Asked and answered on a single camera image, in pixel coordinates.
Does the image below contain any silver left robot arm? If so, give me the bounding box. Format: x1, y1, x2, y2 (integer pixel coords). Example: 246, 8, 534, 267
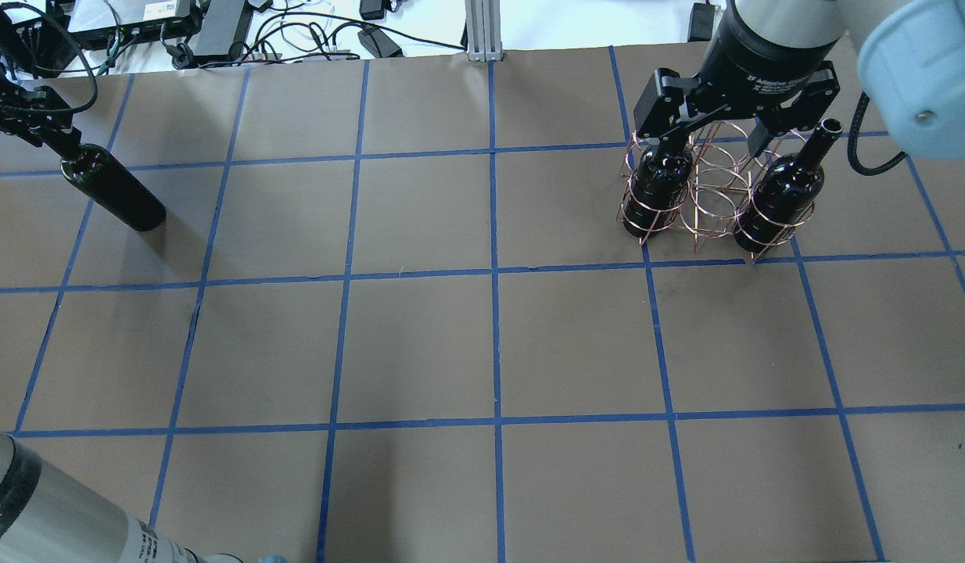
0, 67, 236, 562

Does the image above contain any dark wine bottle in basket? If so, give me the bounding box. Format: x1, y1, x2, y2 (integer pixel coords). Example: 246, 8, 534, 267
621, 140, 693, 240

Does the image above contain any copper wire wine basket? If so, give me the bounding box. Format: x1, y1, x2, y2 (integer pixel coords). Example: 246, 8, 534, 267
615, 120, 807, 252

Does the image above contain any dark wine bottle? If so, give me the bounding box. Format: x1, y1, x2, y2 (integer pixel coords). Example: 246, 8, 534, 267
621, 140, 693, 240
60, 144, 167, 232

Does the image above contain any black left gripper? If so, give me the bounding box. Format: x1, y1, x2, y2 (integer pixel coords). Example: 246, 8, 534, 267
0, 65, 82, 161

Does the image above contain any black power brick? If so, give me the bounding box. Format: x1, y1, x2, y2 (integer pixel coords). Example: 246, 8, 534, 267
192, 1, 253, 66

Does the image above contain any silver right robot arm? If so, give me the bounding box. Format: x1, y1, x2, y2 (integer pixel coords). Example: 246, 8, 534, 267
633, 1, 965, 160

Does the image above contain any aluminium frame post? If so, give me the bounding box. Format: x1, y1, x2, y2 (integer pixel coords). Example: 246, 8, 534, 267
465, 0, 505, 62

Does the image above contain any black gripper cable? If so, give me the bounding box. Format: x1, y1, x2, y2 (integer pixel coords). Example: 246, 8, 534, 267
845, 90, 921, 176

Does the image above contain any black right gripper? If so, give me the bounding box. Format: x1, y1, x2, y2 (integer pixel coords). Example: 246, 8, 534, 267
633, 1, 845, 157

